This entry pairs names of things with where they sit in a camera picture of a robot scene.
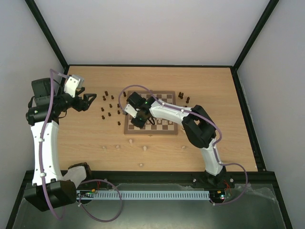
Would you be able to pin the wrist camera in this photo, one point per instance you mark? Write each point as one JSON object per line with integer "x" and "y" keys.
{"x": 130, "y": 110}
{"x": 73, "y": 83}

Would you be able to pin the white slotted cable duct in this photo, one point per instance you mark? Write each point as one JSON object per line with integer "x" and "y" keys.
{"x": 145, "y": 195}

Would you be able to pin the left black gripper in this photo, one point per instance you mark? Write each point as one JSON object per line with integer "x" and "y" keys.
{"x": 79, "y": 107}

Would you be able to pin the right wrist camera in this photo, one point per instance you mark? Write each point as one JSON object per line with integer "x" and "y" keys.
{"x": 130, "y": 110}

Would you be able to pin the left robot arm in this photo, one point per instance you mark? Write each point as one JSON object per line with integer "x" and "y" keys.
{"x": 49, "y": 187}

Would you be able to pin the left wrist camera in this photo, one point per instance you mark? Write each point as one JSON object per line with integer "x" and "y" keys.
{"x": 73, "y": 83}

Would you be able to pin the wooden chess board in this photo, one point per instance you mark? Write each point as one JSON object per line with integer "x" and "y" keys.
{"x": 148, "y": 129}

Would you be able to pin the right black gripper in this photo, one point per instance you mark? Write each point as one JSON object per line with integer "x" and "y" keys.
{"x": 145, "y": 117}

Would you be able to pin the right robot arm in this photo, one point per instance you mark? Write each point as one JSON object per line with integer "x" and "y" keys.
{"x": 198, "y": 126}

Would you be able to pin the black frame rail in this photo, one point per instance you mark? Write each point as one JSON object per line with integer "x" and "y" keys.
{"x": 194, "y": 179}

